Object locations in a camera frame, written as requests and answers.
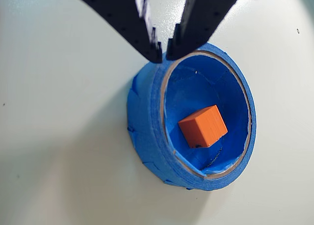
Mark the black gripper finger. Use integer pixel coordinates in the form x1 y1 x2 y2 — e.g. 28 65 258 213
67 0 162 63
166 0 268 61

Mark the orange cube block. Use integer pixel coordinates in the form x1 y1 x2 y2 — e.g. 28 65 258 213
178 104 228 149

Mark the blue tape roll bin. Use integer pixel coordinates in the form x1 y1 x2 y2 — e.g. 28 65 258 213
126 42 258 192

